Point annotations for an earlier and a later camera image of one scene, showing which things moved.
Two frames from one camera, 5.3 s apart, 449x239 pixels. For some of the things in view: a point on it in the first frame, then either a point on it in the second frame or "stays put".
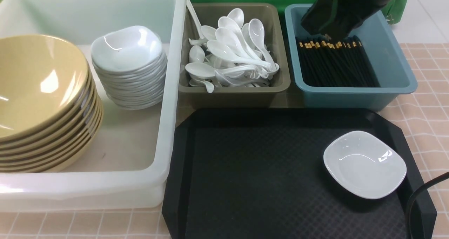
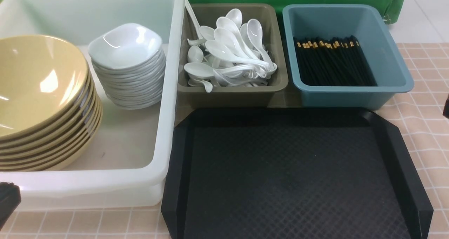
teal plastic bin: (393, 71) stays put
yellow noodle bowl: (42, 78) stays put
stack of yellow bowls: (51, 111) stays put
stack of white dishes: (131, 65) stays put
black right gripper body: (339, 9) → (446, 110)
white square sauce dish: (363, 164) → (125, 45)
